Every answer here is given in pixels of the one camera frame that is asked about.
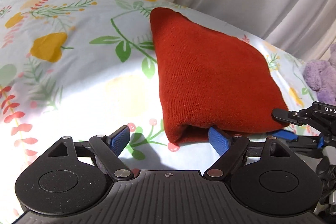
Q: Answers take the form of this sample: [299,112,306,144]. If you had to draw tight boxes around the red knitted cardigan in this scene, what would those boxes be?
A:
[150,7,287,144]

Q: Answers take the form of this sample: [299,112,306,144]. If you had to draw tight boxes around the purple plush toy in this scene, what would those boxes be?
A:
[303,43,336,106]

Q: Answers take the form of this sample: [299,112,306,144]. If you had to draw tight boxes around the floral white bed sheet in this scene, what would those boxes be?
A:
[1,0,317,223]

